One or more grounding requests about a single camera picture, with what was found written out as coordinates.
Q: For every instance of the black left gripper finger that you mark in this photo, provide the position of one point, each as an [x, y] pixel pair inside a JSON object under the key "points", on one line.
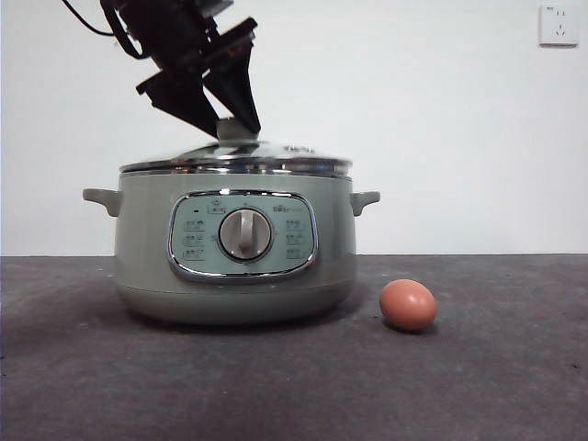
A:
{"points": [[239, 87], [179, 94]]}

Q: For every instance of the glass lid with green knob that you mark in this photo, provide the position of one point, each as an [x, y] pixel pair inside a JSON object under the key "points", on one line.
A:
{"points": [[257, 156]]}

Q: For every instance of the brown egg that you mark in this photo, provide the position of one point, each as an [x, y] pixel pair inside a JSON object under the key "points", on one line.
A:
{"points": [[408, 304]]}

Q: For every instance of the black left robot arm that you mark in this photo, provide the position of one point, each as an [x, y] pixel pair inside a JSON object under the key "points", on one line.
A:
{"points": [[156, 23]]}

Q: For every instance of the pale green electric cooking pot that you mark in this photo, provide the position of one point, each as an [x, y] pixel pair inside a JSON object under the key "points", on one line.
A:
{"points": [[147, 239]]}

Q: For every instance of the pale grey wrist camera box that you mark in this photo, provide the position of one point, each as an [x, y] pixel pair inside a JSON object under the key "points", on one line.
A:
{"points": [[216, 5]]}

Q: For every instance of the white wall socket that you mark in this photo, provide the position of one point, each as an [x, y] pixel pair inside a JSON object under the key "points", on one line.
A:
{"points": [[558, 26]]}

